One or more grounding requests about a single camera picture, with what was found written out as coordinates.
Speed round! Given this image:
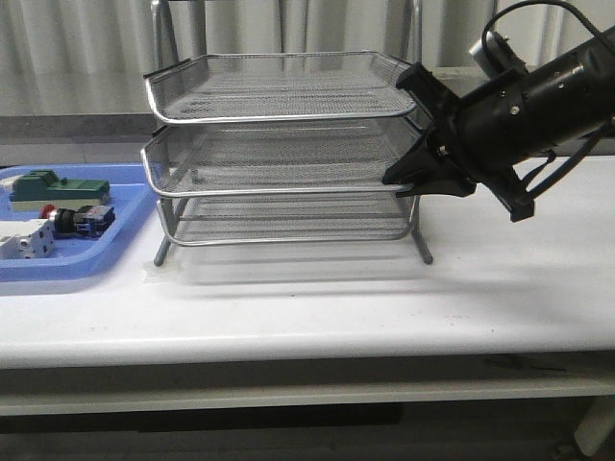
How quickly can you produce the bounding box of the white circuit breaker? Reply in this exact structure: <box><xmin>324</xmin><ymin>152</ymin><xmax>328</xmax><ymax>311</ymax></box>
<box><xmin>1</xmin><ymin>219</ymin><xmax>56</xmax><ymax>259</ymax></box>

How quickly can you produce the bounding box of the white table leg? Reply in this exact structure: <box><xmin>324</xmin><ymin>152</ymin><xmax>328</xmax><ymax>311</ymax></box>
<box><xmin>573</xmin><ymin>396</ymin><xmax>615</xmax><ymax>457</ymax></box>

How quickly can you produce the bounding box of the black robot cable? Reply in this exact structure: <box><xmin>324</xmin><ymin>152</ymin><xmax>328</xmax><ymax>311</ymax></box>
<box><xmin>480</xmin><ymin>0</ymin><xmax>615</xmax><ymax>198</ymax></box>

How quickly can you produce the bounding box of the silver mesh tray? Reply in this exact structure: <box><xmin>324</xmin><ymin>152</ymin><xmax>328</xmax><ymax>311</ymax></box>
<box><xmin>157</xmin><ymin>192</ymin><xmax>416</xmax><ymax>247</ymax></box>
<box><xmin>144</xmin><ymin>51</ymin><xmax>417</xmax><ymax>125</ymax></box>
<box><xmin>141</xmin><ymin>118</ymin><xmax>418</xmax><ymax>198</ymax></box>

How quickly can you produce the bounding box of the silver metal rack frame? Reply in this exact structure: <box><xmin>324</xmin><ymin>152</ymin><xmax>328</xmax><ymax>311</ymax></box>
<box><xmin>151</xmin><ymin>1</ymin><xmax>433</xmax><ymax>265</ymax></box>

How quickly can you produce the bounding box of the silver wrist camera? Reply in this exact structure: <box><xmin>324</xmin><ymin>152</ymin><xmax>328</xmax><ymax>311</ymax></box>
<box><xmin>469</xmin><ymin>32</ymin><xmax>529</xmax><ymax>79</ymax></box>

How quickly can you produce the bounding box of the green electrical switch module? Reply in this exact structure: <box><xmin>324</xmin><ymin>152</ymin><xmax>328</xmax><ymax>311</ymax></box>
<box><xmin>9</xmin><ymin>169</ymin><xmax>111</xmax><ymax>212</ymax></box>

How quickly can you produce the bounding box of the blue plastic tray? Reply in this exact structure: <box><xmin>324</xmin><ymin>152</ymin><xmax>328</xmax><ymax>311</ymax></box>
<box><xmin>1</xmin><ymin>163</ymin><xmax>156</xmax><ymax>282</ymax></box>

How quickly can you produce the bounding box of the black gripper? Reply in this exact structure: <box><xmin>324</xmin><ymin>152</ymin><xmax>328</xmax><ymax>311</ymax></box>
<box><xmin>381</xmin><ymin>62</ymin><xmax>534</xmax><ymax>222</ymax></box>

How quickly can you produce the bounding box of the red emergency stop button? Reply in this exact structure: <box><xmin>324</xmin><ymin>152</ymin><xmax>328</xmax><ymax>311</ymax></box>
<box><xmin>39</xmin><ymin>204</ymin><xmax>115</xmax><ymax>239</ymax></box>

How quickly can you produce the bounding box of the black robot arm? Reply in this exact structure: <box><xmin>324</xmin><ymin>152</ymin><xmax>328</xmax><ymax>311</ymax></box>
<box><xmin>382</xmin><ymin>30</ymin><xmax>614</xmax><ymax>222</ymax></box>

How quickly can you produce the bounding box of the dark grey counter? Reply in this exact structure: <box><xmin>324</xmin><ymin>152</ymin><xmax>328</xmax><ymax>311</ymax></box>
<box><xmin>0</xmin><ymin>64</ymin><xmax>615</xmax><ymax>167</ymax></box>

